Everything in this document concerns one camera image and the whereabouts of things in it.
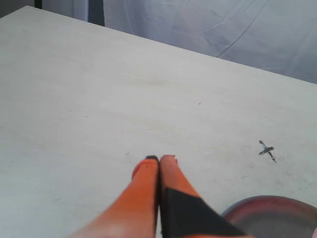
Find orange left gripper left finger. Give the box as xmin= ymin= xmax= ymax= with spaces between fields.
xmin=71 ymin=155 xmax=159 ymax=238

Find large round metal plate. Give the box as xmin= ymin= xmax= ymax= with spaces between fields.
xmin=222 ymin=195 xmax=317 ymax=238

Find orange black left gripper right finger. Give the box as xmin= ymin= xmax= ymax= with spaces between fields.
xmin=159 ymin=155 xmax=250 ymax=238

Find white backdrop cloth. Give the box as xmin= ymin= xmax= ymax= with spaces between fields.
xmin=34 ymin=0 xmax=317 ymax=83

